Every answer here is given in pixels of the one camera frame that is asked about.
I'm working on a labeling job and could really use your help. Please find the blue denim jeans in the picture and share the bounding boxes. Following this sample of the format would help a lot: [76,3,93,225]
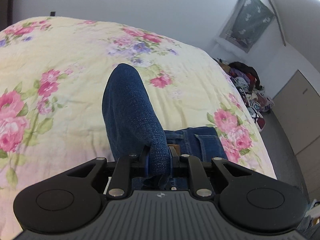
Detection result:
[102,63,227,190]

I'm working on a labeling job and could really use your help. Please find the white open suitcase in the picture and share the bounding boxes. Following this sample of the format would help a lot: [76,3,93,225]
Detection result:
[247,107,266,133]

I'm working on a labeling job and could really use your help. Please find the pile of mixed clothes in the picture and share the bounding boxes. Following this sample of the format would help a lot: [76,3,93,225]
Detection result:
[215,59,274,113]

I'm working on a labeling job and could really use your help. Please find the floral yellow bed quilt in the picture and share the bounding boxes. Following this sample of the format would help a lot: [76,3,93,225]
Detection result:
[1,17,275,239]

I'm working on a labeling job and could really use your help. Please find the beige wardrobe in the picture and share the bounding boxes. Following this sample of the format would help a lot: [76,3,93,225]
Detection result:
[273,71,320,200]

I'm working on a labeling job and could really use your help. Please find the green patterned window curtain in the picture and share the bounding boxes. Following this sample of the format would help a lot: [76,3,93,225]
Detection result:
[219,0,275,53]

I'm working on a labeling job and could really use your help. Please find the air conditioner pipe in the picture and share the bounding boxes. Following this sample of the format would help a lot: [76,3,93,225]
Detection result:
[267,0,287,47]

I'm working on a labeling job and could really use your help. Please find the dark room door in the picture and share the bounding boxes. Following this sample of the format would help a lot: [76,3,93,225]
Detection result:
[1,0,14,30]

